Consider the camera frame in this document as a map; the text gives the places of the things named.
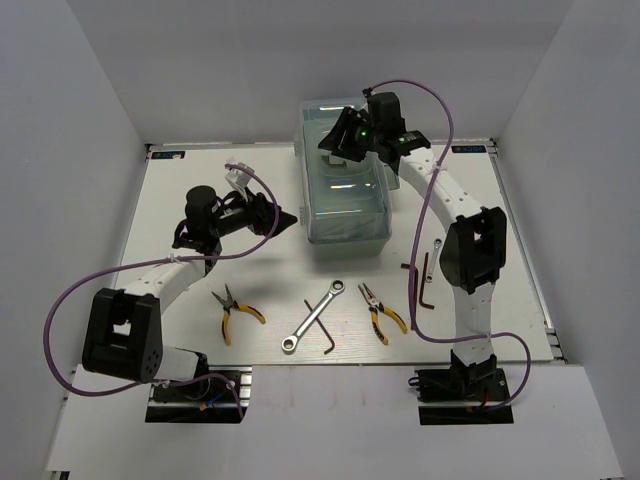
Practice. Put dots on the green toolbox with clear lid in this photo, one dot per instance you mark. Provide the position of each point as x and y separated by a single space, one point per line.
347 209

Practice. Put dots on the left yellow handled pliers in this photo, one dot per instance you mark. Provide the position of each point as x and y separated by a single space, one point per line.
230 304

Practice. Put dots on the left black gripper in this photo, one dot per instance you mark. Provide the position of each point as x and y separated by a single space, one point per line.
260 211

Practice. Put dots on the yellow handled pliers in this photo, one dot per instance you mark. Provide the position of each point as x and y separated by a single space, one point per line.
376 307
230 304

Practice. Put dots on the large silver ratchet wrench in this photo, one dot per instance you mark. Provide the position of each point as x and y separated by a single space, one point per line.
289 344

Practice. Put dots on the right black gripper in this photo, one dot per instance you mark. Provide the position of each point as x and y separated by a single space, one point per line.
347 121

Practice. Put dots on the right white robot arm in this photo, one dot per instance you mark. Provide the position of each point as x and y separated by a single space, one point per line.
474 249

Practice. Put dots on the small silver wrench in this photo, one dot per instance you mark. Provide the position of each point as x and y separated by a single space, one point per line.
433 260

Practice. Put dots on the left blue table sticker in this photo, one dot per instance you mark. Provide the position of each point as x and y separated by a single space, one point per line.
167 155

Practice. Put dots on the right blue table sticker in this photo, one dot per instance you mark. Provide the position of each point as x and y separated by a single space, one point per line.
468 149

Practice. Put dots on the dark hex key under wrench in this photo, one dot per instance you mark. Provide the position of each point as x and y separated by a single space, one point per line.
323 329

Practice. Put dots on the right yellow handled pliers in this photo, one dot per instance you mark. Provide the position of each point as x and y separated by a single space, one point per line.
376 307

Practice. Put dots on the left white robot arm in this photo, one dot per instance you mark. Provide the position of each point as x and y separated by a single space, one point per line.
124 336

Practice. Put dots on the long dark red hex key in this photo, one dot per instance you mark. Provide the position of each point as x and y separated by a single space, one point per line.
412 292

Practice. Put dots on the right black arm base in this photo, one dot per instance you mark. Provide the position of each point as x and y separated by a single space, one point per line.
442 403

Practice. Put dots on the blue table sticker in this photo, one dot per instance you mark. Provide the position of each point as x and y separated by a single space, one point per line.
468 149
167 155

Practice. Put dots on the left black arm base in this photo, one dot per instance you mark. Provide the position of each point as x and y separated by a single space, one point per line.
208 402

